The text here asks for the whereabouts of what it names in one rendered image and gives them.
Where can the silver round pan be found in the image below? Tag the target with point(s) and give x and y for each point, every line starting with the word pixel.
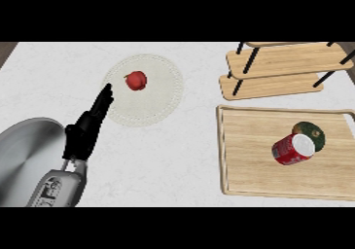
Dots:
pixel 17 162

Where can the red can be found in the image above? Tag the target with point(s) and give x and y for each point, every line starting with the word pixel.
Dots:
pixel 292 150

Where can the wooden tray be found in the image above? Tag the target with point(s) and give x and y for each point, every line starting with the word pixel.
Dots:
pixel 291 152

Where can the white round placemat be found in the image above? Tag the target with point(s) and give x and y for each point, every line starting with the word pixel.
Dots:
pixel 146 90

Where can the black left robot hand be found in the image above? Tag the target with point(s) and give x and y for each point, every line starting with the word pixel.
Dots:
pixel 88 124

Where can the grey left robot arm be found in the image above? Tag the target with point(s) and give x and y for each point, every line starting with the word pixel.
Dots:
pixel 58 188

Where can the red bell pepper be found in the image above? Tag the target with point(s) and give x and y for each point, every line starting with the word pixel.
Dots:
pixel 137 80

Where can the dark green squash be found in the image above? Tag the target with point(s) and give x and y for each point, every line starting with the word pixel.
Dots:
pixel 314 133

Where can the wooden tiered shelf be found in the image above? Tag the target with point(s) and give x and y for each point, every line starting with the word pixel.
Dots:
pixel 280 69

